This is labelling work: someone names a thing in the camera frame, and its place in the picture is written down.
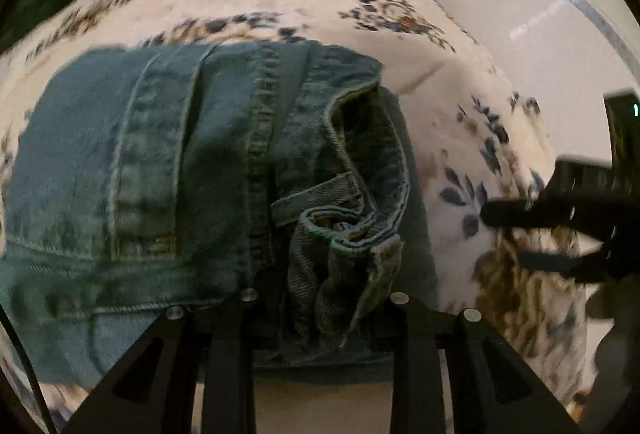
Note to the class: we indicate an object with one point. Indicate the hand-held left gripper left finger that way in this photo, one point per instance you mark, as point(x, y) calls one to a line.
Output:
point(225, 354)

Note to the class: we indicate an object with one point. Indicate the blue denim pants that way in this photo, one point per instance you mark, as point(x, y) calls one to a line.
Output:
point(190, 174)

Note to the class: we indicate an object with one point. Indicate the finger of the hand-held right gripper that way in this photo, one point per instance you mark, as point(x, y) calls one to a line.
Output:
point(520, 213)
point(555, 264)

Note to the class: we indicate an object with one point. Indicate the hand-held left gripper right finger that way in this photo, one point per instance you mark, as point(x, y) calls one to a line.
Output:
point(420, 354)

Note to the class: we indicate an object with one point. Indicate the white bed headboard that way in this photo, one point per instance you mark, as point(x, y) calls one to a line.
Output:
point(525, 39)

